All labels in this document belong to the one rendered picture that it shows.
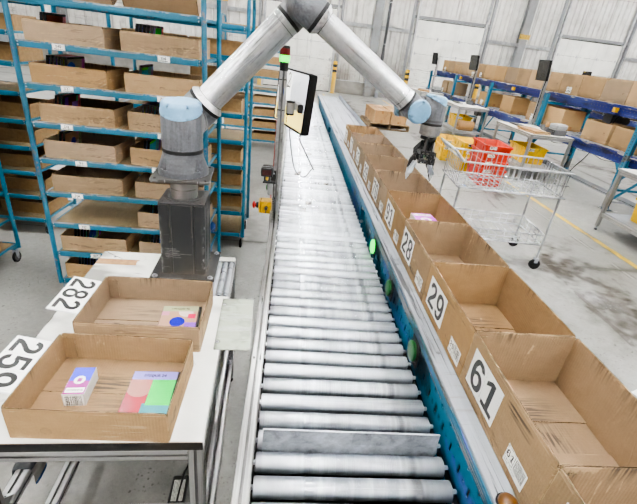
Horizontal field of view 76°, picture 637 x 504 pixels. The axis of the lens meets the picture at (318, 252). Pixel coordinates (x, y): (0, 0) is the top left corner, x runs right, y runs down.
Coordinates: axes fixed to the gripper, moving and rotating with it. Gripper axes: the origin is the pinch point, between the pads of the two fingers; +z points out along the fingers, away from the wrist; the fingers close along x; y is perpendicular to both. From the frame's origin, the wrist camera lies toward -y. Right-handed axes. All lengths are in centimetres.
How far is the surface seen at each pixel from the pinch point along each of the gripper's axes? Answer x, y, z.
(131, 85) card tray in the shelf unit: -147, -59, -20
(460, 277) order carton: 4, 59, 18
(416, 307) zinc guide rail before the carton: -12, 64, 29
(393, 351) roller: -18, 71, 44
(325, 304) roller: -41, 44, 43
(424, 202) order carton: 13.0, -19.1, 17.9
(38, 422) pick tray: -115, 111, 37
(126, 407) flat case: -99, 103, 40
